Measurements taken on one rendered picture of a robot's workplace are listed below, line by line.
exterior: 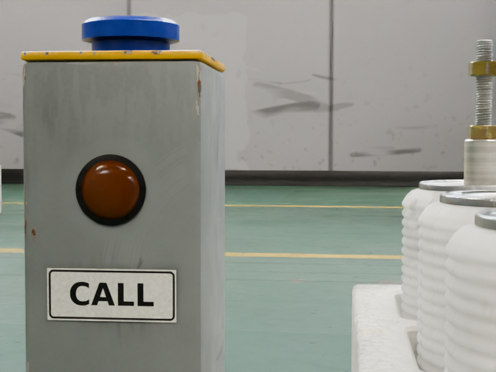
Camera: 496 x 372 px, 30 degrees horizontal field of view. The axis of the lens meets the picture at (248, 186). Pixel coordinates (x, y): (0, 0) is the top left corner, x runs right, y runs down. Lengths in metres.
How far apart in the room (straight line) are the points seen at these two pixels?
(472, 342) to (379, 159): 5.09
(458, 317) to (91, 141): 0.15
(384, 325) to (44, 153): 0.23
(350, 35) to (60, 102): 5.10
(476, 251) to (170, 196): 0.11
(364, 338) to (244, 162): 4.99
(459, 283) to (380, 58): 5.11
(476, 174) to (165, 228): 0.26
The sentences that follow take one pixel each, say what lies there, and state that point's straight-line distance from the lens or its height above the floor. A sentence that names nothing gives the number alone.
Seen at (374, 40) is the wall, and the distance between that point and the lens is 5.43.
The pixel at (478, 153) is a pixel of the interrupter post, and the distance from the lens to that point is 0.57.
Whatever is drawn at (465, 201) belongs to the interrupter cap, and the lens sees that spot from 0.43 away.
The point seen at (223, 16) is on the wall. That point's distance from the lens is 5.52.
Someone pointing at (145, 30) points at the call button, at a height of 0.32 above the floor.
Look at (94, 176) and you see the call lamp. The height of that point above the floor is 0.27.
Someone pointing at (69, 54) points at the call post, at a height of 0.31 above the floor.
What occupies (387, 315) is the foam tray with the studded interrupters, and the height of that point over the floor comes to 0.18.
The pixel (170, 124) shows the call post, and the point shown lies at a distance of 0.35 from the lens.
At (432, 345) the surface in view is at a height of 0.19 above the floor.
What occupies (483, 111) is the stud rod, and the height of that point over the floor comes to 0.30.
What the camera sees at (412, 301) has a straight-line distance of 0.56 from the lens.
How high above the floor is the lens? 0.28
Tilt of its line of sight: 3 degrees down
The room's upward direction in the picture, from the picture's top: straight up
